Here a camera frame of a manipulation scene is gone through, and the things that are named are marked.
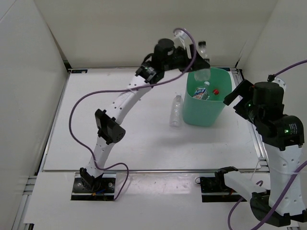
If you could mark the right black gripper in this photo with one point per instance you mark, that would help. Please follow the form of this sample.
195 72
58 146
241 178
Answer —
244 86

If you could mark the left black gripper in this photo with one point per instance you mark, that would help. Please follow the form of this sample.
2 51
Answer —
186 61

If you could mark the small black-cap clear bottle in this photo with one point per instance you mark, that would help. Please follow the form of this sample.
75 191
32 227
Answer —
202 64

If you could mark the red-label red-cap bottle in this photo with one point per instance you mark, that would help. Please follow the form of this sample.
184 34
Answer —
216 92

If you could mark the blue-label clear bottle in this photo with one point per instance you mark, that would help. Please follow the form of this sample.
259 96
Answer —
201 91

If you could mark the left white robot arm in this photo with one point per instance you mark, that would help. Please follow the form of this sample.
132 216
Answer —
109 120

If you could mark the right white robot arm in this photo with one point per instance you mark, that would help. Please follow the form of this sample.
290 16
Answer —
283 136

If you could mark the green plastic bin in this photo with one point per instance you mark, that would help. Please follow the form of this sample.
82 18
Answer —
204 113

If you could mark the clear crushed plastic bottle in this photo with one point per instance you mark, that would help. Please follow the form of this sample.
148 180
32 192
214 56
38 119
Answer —
175 119

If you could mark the aluminium frame rail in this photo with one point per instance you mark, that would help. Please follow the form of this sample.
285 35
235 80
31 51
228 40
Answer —
259 147

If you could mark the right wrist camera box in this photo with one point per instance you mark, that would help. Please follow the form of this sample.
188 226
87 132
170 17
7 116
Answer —
267 94

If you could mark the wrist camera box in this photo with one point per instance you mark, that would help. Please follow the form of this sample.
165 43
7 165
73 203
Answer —
267 94
162 50

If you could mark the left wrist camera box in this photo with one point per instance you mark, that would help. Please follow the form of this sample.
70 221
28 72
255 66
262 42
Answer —
162 50

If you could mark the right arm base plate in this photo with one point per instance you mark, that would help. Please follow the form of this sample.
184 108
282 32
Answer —
212 193

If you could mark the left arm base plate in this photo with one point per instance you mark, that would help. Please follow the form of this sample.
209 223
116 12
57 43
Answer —
103 190

